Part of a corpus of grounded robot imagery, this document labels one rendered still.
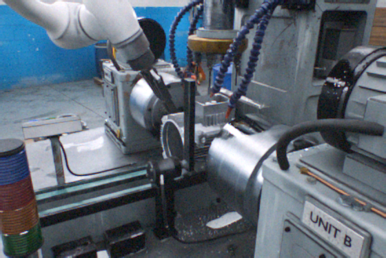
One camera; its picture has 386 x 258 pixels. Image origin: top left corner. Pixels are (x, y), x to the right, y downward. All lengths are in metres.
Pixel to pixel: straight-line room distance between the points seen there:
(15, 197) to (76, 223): 0.38
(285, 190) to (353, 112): 0.17
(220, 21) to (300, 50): 0.24
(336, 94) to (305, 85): 0.48
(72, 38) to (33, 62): 5.45
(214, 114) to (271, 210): 0.44
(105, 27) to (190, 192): 0.54
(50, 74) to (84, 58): 0.69
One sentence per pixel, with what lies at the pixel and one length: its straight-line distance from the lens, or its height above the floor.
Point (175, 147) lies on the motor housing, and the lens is 1.09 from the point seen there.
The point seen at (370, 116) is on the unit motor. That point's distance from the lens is 0.48.
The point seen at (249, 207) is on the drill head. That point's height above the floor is 1.02.
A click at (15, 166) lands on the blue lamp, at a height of 1.19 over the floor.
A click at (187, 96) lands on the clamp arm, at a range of 0.82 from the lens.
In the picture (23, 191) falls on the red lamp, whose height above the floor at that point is 1.15.
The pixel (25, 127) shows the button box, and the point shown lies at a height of 1.06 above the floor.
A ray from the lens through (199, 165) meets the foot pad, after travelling 0.97.
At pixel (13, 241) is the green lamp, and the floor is 1.06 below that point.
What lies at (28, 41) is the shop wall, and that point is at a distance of 6.37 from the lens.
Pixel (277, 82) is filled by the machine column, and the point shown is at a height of 1.19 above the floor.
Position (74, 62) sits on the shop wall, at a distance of 6.63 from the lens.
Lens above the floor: 1.42
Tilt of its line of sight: 21 degrees down
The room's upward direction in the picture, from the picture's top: 1 degrees clockwise
